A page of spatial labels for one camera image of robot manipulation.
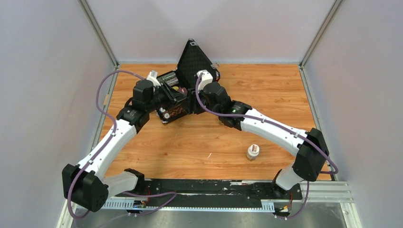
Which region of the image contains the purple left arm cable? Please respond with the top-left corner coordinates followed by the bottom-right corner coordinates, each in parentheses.
top-left (67, 69), bottom-right (178, 221)

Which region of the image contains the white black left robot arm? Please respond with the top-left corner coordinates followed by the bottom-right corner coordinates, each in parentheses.
top-left (62, 80), bottom-right (187, 212)

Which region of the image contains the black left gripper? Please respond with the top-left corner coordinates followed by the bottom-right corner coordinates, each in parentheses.
top-left (146, 81), bottom-right (188, 113)

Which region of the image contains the brown pill organizer strip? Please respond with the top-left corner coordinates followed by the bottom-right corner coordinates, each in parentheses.
top-left (178, 87), bottom-right (188, 95)

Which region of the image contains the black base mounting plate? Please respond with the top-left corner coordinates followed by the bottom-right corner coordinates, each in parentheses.
top-left (130, 179), bottom-right (303, 208)

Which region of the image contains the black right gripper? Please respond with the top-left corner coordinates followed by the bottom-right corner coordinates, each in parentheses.
top-left (182, 87), bottom-right (221, 116)

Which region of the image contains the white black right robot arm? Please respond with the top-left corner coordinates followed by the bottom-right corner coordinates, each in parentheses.
top-left (195, 82), bottom-right (329, 199)

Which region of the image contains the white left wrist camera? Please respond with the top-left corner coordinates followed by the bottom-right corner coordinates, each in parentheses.
top-left (146, 70), bottom-right (161, 87)

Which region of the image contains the black poker chip case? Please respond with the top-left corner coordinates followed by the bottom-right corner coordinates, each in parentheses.
top-left (157, 38), bottom-right (221, 124)

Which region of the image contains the amber pill jar white lid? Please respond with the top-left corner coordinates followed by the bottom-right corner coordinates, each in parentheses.
top-left (246, 144), bottom-right (260, 161)

